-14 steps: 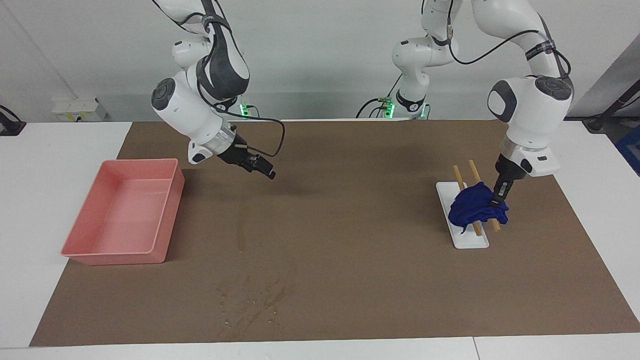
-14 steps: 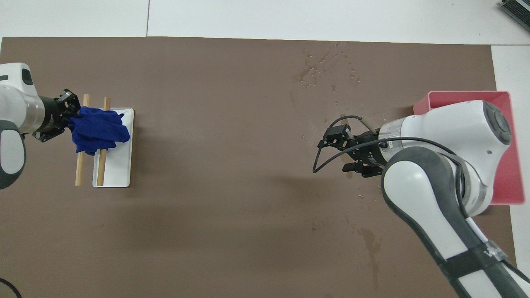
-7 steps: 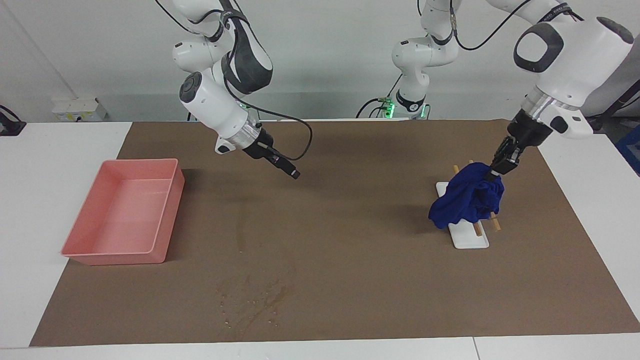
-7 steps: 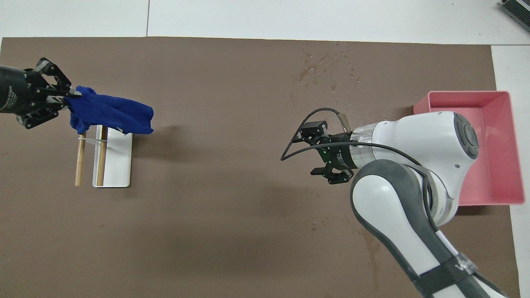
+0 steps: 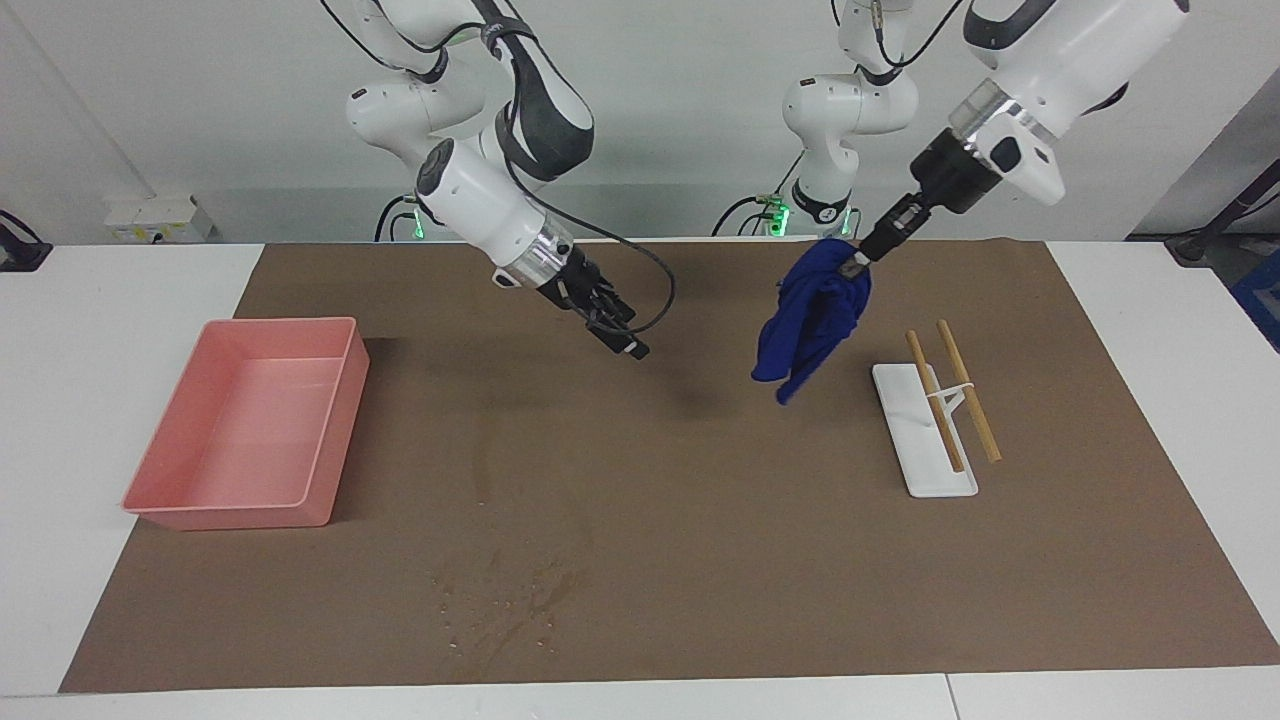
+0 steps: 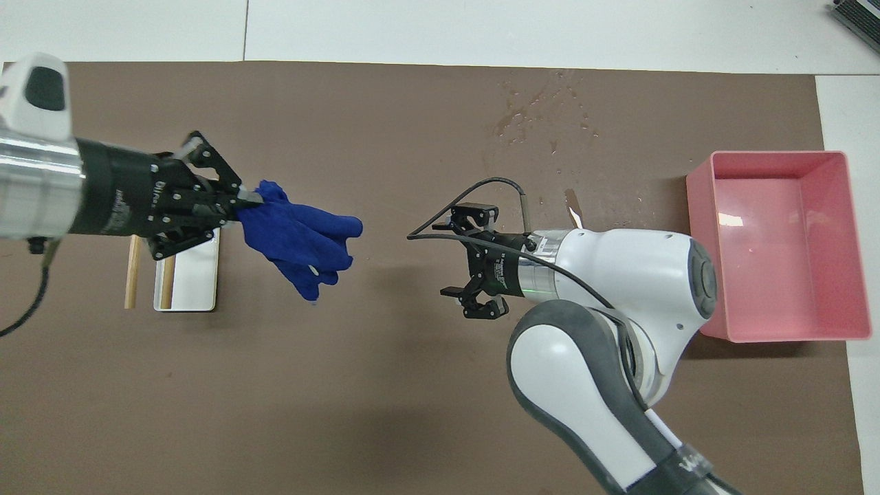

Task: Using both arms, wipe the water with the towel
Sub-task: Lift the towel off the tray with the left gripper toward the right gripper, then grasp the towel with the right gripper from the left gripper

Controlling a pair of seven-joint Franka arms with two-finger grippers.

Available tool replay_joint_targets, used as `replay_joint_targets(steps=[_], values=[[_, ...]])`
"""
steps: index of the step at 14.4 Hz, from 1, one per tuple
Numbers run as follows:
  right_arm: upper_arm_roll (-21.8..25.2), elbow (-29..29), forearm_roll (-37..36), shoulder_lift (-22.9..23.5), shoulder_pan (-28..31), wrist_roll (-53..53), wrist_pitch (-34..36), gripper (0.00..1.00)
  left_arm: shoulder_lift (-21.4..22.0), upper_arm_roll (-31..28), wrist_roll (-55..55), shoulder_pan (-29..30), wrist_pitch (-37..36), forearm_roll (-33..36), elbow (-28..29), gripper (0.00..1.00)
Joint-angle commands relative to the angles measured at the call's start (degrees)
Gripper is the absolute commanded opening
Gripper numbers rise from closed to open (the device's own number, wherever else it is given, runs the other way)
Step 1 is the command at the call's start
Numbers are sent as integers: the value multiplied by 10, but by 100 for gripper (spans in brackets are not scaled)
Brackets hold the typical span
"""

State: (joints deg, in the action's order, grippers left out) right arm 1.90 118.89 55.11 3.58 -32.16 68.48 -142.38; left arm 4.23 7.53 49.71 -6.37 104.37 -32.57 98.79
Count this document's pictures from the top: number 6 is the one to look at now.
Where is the dark blue towel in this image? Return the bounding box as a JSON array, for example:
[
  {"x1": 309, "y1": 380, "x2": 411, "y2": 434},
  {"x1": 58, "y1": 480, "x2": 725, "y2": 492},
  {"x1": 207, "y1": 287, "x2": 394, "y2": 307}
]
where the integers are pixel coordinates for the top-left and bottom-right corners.
[{"x1": 236, "y1": 180, "x2": 364, "y2": 303}]

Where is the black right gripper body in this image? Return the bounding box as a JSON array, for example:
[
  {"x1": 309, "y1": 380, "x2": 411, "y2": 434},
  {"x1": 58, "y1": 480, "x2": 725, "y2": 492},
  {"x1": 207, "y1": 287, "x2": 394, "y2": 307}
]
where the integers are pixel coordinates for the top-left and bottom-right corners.
[{"x1": 467, "y1": 232, "x2": 538, "y2": 300}]

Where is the elongated water puddle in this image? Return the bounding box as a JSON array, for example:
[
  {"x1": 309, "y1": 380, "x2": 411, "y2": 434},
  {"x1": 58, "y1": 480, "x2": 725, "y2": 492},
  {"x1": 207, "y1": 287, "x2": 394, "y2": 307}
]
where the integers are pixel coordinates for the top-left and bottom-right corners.
[{"x1": 563, "y1": 188, "x2": 585, "y2": 232}]

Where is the pink plastic bin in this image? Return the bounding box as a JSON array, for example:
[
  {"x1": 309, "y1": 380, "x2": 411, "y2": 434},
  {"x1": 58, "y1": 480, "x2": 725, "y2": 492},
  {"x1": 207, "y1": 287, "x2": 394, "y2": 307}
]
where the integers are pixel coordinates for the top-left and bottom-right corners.
[{"x1": 685, "y1": 151, "x2": 872, "y2": 343}]

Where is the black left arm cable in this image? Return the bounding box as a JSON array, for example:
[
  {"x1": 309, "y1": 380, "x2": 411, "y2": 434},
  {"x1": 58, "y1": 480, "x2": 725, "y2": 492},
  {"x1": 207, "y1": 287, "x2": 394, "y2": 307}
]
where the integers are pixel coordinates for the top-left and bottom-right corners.
[{"x1": 0, "y1": 236, "x2": 54, "y2": 338}]

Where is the white rack base tray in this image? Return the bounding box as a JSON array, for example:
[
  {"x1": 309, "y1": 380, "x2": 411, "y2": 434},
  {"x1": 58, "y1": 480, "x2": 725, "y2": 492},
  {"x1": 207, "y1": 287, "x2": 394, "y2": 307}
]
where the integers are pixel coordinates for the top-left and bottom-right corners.
[{"x1": 153, "y1": 227, "x2": 221, "y2": 313}]

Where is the brown table mat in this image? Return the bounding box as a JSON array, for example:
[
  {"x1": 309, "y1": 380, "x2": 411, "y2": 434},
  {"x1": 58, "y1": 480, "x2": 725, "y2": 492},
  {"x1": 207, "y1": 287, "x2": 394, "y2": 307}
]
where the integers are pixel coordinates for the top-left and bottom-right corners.
[{"x1": 0, "y1": 60, "x2": 866, "y2": 495}]

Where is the dark grey ribbed device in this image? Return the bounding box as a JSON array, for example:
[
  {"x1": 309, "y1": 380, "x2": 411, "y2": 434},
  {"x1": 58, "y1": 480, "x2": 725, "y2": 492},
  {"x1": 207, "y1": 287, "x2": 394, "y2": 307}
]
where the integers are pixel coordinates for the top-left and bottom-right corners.
[{"x1": 828, "y1": 0, "x2": 880, "y2": 36}]

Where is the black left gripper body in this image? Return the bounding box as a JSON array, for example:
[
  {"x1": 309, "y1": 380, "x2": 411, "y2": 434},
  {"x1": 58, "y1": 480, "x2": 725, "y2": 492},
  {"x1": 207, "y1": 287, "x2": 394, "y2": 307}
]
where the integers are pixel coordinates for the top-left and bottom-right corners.
[{"x1": 71, "y1": 139, "x2": 182, "y2": 237}]

